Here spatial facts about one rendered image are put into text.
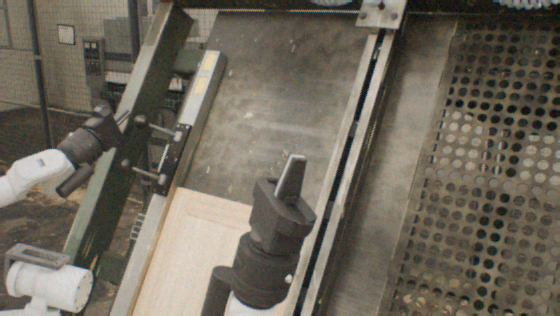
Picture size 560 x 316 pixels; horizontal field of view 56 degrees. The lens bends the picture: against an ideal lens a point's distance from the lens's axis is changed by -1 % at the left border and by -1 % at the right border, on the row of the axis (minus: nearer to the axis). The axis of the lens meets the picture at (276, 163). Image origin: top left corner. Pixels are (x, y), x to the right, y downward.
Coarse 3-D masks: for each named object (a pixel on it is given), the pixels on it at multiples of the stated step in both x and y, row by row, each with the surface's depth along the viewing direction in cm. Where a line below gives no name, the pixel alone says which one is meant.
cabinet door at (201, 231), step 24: (192, 192) 136; (168, 216) 137; (192, 216) 134; (216, 216) 130; (240, 216) 127; (168, 240) 135; (192, 240) 132; (216, 240) 128; (168, 264) 133; (192, 264) 129; (216, 264) 126; (144, 288) 134; (168, 288) 131; (192, 288) 127; (144, 312) 131; (168, 312) 128; (192, 312) 125
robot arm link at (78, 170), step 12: (60, 144) 128; (72, 144) 127; (72, 156) 127; (84, 156) 128; (72, 168) 126; (84, 168) 127; (48, 180) 123; (60, 180) 125; (72, 180) 125; (84, 180) 127; (48, 192) 128; (60, 192) 123; (72, 192) 125
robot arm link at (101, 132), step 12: (96, 108) 134; (96, 120) 133; (108, 120) 134; (84, 132) 130; (96, 132) 132; (108, 132) 135; (120, 132) 138; (84, 144) 128; (96, 144) 130; (108, 144) 135; (120, 144) 139; (96, 156) 131
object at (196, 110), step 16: (224, 64) 147; (208, 80) 143; (192, 96) 144; (208, 96) 143; (192, 112) 142; (208, 112) 144; (192, 128) 140; (192, 144) 141; (176, 176) 138; (160, 208) 137; (144, 224) 138; (160, 224) 136; (144, 240) 136; (144, 256) 134; (128, 272) 135; (144, 272) 135; (128, 288) 134; (128, 304) 132
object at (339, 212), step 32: (384, 0) 115; (384, 32) 116; (384, 64) 114; (352, 96) 116; (384, 96) 117; (352, 128) 114; (352, 160) 111; (352, 192) 111; (320, 224) 110; (320, 256) 108; (320, 288) 106
